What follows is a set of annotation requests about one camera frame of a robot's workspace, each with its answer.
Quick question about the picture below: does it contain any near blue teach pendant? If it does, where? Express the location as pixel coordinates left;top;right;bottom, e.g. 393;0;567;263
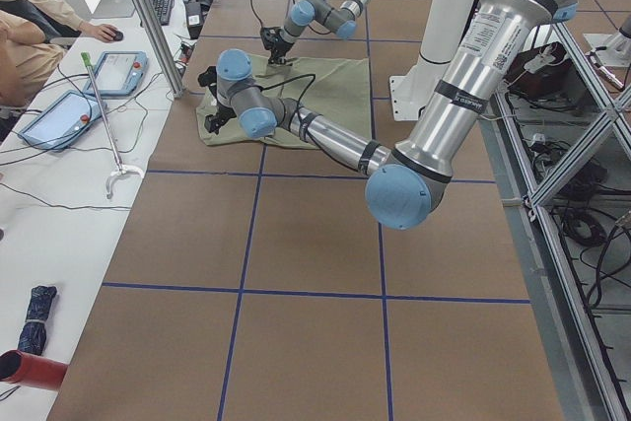
18;91;102;151

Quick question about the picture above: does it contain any aluminium frame post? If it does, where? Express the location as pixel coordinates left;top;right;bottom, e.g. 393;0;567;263
132;0;184;99

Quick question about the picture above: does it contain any folded dark blue umbrella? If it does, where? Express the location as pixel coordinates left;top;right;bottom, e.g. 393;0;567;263
18;285;57;356

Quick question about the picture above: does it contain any blue teach pendant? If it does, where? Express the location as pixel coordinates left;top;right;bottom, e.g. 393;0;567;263
82;51;148;99
18;91;102;151

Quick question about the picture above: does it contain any reacher grabber stick green handle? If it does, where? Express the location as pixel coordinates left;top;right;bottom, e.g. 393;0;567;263
81;52;145;199

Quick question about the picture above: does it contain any person's hand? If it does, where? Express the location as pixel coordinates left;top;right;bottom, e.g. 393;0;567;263
81;23;118;42

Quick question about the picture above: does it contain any seated person beige shirt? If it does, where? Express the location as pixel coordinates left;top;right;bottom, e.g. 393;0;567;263
1;0;89;108

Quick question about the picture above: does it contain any red cylinder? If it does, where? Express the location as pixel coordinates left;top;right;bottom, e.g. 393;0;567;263
1;350;68;391

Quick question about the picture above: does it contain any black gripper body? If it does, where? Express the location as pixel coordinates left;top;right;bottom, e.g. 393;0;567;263
197;65;234;135
259;27;293;59

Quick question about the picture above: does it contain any black power adapter box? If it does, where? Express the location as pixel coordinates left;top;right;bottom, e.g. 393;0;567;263
184;0;204;39

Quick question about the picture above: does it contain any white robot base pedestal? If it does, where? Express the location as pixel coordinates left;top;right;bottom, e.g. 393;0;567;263
387;0;497;122

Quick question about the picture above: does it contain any far blue teach pendant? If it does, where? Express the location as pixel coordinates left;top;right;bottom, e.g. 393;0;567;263
82;51;148;99

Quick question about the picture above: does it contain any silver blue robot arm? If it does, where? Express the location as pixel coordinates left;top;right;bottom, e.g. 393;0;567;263
198;0;578;230
260;0;370;64

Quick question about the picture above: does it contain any olive green long-sleeve shirt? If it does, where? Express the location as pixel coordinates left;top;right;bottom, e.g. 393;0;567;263
196;54;372;150

